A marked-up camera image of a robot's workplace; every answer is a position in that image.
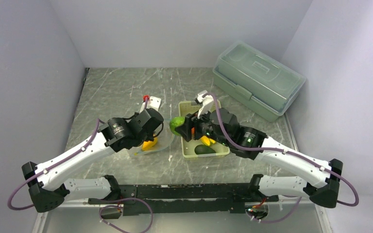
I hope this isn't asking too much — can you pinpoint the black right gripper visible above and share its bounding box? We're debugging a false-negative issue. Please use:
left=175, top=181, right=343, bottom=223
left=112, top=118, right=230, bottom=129
left=175, top=104, right=231, bottom=147

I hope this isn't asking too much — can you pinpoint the green lime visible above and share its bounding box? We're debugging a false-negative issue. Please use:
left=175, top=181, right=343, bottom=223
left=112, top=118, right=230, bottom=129
left=170, top=116, right=185, bottom=136

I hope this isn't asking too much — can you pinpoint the pale green perforated basket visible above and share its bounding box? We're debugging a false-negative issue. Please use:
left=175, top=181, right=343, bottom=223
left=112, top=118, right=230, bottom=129
left=178, top=101, right=230, bottom=159

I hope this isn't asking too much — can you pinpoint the yellow bell pepper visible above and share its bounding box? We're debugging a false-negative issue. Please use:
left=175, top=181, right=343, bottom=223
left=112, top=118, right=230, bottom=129
left=141, top=137, right=158, bottom=151

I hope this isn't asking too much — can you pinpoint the clear zip top bag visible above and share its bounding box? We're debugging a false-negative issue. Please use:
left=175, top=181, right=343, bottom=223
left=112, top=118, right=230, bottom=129
left=127, top=119, right=175, bottom=157

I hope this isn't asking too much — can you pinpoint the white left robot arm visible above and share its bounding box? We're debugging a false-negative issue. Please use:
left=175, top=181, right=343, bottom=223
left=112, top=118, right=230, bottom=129
left=22, top=108, right=164, bottom=213

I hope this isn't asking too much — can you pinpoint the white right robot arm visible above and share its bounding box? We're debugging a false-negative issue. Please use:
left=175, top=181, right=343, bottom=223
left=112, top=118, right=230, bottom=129
left=170, top=108, right=343, bottom=208

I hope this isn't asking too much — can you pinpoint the yellow banana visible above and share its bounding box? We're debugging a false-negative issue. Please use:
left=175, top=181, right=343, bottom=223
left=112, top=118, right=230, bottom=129
left=200, top=136, right=216, bottom=147

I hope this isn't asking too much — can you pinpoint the dark green avocado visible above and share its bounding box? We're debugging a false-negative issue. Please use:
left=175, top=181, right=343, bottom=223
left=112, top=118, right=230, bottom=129
left=194, top=145, right=216, bottom=155

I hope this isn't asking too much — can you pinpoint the green plastic storage box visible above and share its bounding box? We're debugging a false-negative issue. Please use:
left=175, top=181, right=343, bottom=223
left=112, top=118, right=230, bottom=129
left=213, top=41, right=306, bottom=122

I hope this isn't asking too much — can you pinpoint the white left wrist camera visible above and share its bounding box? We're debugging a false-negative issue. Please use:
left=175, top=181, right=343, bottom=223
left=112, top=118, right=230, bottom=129
left=139, top=95, right=162, bottom=113

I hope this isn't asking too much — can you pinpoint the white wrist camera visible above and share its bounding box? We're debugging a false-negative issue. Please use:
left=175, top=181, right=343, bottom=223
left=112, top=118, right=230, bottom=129
left=139, top=95, right=162, bottom=113
left=195, top=90, right=218, bottom=119

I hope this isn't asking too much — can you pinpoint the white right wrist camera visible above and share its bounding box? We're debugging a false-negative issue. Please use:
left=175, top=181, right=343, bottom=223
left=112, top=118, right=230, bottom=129
left=195, top=90, right=218, bottom=119

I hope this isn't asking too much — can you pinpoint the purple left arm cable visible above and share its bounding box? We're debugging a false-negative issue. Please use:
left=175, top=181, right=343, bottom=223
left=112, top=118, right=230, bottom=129
left=7, top=96, right=155, bottom=233

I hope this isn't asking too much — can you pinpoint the black mounting rail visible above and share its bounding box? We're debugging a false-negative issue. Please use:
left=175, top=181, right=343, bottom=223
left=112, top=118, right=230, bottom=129
left=88, top=183, right=279, bottom=216

